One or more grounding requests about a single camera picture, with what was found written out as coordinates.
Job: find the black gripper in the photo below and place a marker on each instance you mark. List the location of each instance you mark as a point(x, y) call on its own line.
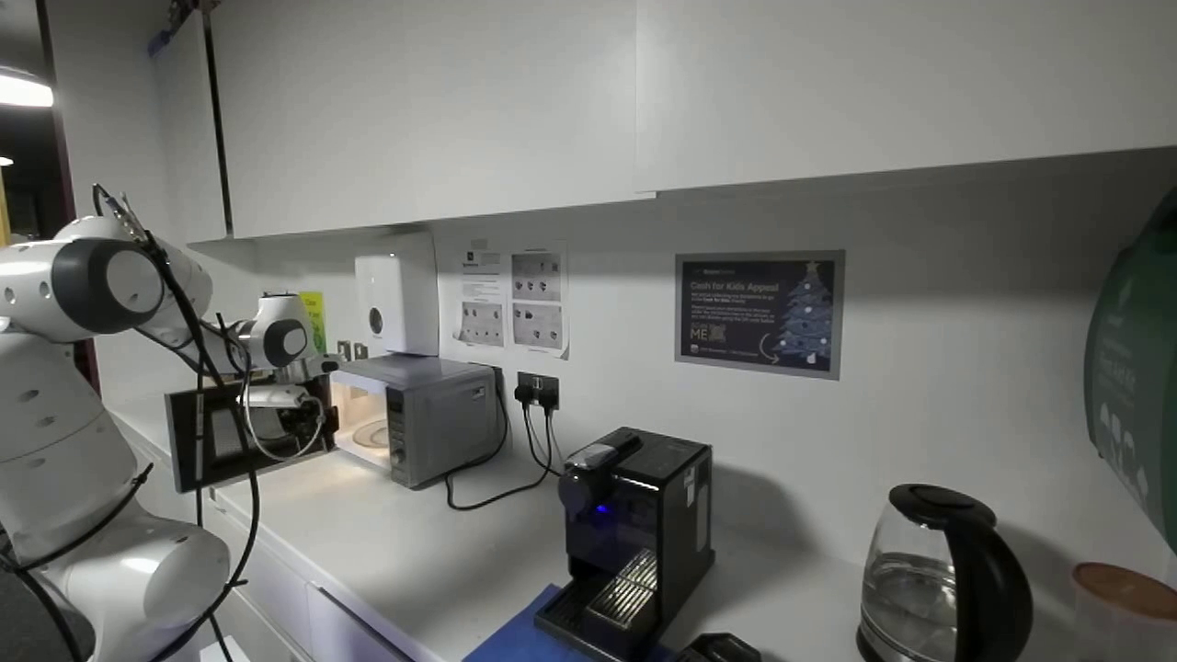
point(301, 392)

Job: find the silver microwave oven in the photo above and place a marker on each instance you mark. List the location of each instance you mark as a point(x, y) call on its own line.
point(447, 408)

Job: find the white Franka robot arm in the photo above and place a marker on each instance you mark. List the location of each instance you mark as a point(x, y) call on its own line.
point(62, 428)

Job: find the white paper towel dispenser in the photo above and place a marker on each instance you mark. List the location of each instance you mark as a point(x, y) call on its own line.
point(379, 300)

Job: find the white label with dark logo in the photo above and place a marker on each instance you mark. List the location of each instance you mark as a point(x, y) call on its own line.
point(482, 261)

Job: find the blue mat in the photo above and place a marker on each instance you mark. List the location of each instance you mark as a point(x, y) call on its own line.
point(518, 637)

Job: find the black coffee machine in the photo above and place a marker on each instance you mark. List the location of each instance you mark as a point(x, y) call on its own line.
point(649, 515)

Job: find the ceiling light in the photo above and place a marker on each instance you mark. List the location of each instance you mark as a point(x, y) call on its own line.
point(24, 89)

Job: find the small black device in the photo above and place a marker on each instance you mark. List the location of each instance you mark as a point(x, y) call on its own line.
point(720, 650)

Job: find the brown round cork lid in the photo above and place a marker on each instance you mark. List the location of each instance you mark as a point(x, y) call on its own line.
point(1128, 590)

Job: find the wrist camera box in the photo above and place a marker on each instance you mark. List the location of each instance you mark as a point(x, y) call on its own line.
point(279, 398)

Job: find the silver wall socket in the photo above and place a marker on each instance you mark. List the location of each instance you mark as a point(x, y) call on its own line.
point(344, 351)

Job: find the steel wall switch plate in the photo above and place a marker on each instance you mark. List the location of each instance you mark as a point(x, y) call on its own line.
point(361, 351)

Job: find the green yellow wall poster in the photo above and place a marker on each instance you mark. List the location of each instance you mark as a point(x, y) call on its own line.
point(313, 313)

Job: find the white double wall socket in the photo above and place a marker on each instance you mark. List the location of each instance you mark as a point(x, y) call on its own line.
point(540, 325)
point(482, 325)

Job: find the black wall socket with plugs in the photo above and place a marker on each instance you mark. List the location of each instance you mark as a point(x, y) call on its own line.
point(540, 392)

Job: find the narrow white wall cabinet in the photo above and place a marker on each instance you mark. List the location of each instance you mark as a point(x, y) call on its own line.
point(186, 132)

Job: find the white wall cabinet door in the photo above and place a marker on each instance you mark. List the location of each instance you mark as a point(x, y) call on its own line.
point(905, 73)
point(430, 110)

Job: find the dark framed wall poster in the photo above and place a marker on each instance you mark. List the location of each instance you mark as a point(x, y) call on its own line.
point(759, 313)

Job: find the green wall sign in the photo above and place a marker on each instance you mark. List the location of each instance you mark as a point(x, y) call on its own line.
point(1133, 392)

